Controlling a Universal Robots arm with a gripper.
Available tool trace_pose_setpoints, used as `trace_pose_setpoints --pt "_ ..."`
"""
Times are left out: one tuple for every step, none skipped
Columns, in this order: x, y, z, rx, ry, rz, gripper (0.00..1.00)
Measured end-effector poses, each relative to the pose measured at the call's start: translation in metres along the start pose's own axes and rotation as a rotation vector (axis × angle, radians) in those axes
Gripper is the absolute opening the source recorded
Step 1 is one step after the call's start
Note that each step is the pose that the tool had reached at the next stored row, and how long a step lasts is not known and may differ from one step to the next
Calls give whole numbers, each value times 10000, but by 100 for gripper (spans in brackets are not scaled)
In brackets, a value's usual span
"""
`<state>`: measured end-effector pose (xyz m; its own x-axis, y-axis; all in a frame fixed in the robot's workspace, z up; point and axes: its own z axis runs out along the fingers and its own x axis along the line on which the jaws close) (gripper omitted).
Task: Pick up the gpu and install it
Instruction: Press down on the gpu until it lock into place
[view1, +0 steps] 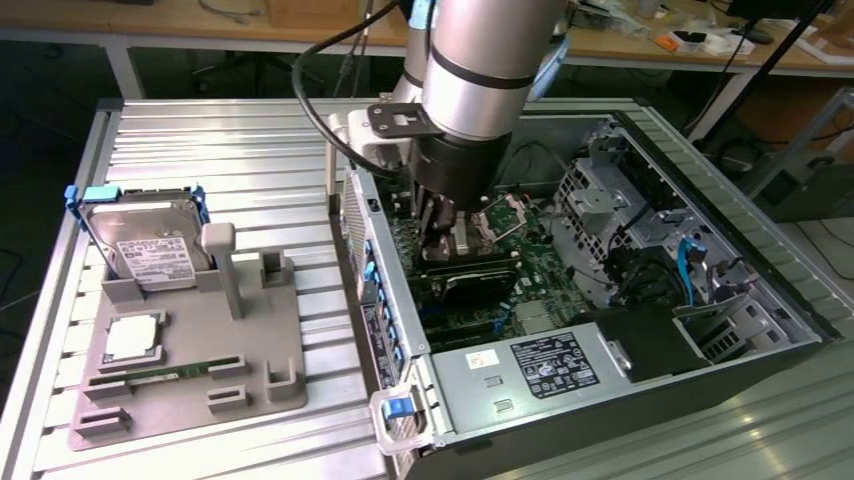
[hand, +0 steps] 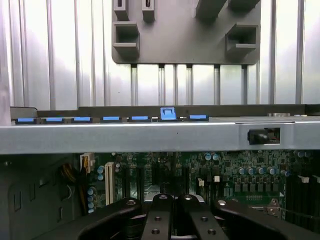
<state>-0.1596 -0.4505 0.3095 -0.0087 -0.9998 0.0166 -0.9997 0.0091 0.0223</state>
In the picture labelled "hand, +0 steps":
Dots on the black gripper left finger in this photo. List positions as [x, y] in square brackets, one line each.
[160, 220]

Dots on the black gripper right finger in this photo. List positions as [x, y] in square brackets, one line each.
[200, 222]

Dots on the black expansion slot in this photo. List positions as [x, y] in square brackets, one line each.
[140, 182]
[125, 182]

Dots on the white expansion slot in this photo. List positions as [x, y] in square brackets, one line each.
[109, 182]

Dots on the green motherboard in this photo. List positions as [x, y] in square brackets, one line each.
[237, 165]

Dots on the CPU socket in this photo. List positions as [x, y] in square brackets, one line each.
[275, 206]

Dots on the open black PC case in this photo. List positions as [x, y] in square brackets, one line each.
[125, 137]

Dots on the blue card retention latch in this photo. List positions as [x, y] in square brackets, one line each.
[26, 120]
[82, 119]
[140, 118]
[167, 113]
[198, 117]
[110, 118]
[54, 119]

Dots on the grey plastic parts rack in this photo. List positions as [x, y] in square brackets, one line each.
[185, 37]

